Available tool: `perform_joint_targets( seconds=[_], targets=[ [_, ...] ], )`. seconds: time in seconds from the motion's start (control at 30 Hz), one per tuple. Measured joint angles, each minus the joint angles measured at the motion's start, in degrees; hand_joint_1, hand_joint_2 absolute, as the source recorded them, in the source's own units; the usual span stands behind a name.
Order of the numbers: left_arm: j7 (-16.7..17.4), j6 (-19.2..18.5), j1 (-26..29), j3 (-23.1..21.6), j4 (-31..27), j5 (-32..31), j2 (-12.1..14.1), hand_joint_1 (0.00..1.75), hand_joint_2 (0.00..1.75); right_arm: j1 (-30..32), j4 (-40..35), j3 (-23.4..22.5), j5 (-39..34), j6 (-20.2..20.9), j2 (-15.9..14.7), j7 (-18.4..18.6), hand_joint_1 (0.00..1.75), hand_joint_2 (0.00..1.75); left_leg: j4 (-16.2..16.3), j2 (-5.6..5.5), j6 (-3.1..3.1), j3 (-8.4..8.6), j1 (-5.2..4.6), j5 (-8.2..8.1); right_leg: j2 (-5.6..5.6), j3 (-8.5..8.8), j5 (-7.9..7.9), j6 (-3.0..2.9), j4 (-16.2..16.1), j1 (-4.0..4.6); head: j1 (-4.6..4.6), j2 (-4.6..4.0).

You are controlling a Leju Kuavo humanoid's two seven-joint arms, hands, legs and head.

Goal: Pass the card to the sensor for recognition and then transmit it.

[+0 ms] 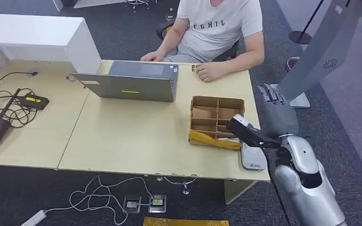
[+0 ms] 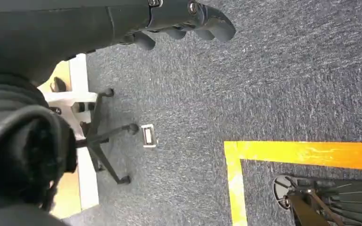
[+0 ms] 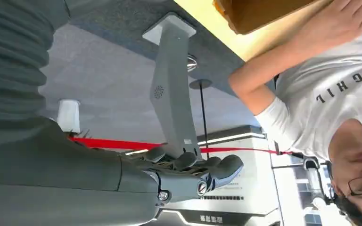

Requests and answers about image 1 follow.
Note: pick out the person's right hand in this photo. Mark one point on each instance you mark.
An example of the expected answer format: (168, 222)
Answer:
(152, 57)

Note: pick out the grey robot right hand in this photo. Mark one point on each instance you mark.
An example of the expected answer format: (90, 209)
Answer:
(277, 117)

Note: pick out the person's left hand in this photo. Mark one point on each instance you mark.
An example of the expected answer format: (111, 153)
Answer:
(210, 71)

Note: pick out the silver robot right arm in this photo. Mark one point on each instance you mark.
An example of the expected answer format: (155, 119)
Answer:
(312, 193)

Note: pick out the grey laptop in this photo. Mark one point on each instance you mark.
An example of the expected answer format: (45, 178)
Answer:
(131, 85)

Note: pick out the person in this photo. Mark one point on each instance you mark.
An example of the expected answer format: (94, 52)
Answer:
(218, 31)

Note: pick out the wooden divided card box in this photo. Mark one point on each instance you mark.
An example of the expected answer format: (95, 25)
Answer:
(210, 118)

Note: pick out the grey card reader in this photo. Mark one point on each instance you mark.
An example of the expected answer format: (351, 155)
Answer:
(253, 159)

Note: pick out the pale card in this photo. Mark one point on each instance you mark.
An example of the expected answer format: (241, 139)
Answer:
(229, 140)

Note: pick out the office chair base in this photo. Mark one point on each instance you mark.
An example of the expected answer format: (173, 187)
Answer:
(136, 3)

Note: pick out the grey kiosk stand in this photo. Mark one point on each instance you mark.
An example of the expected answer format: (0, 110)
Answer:
(316, 53)

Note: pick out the desk leg panel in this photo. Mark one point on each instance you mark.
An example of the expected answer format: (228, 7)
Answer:
(234, 191)

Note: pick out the white cabinet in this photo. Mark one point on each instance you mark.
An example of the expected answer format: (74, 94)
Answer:
(31, 34)

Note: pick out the black power adapter yellow label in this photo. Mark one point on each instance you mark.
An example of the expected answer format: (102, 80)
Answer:
(33, 102)

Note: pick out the yellow wrapped flat package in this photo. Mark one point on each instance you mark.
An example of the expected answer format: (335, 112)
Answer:
(184, 222)

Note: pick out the steel floor socket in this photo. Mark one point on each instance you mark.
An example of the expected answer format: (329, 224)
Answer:
(157, 203)
(132, 204)

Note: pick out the black bar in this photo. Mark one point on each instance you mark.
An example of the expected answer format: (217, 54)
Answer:
(10, 104)

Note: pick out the white power strip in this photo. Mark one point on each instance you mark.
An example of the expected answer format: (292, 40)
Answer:
(35, 219)

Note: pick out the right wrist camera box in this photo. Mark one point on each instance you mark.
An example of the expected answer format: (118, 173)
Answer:
(246, 132)

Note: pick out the black stanchion post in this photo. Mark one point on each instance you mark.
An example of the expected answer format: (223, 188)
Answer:
(299, 36)

